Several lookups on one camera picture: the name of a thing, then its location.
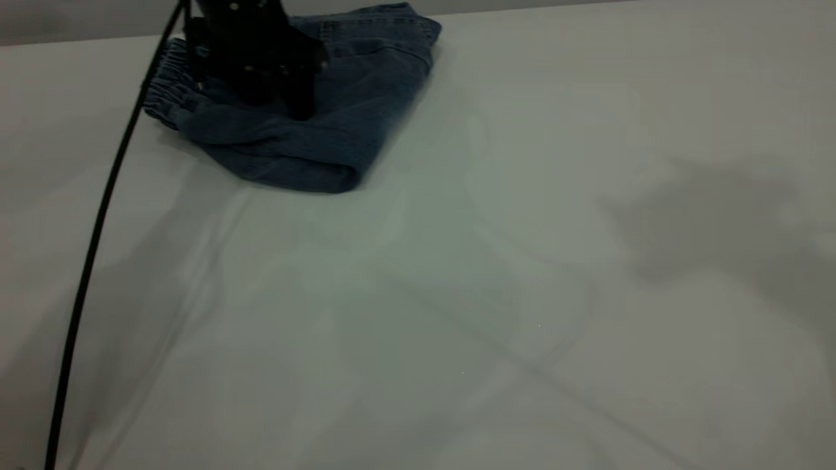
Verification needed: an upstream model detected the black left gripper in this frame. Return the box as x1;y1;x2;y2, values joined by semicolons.
185;0;329;122

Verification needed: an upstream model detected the blue denim shorts basketball print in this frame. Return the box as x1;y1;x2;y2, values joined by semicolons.
142;2;443;195

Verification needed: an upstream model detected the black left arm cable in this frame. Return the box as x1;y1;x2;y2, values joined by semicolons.
44;0;191;470

